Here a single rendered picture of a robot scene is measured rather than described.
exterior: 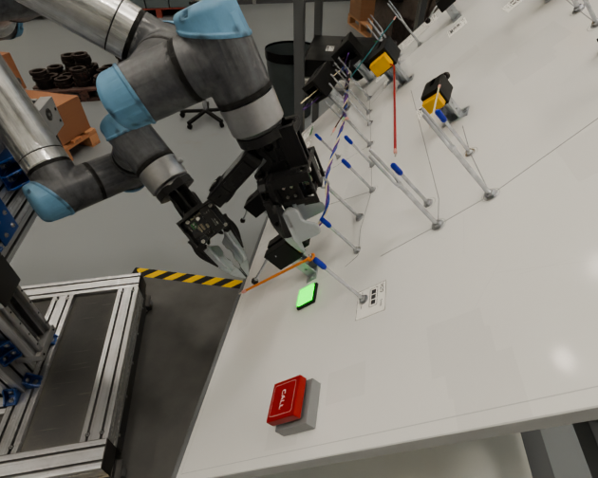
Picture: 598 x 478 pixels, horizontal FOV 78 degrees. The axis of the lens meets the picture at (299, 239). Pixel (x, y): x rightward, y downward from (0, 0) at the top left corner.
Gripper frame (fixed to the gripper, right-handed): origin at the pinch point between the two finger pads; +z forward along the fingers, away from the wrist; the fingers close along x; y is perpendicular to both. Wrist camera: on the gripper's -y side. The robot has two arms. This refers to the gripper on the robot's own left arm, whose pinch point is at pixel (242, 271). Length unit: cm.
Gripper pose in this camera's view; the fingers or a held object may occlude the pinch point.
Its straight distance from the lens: 71.8
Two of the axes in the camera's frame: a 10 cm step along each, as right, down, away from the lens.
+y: 2.0, -0.2, -9.8
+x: 7.7, -6.2, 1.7
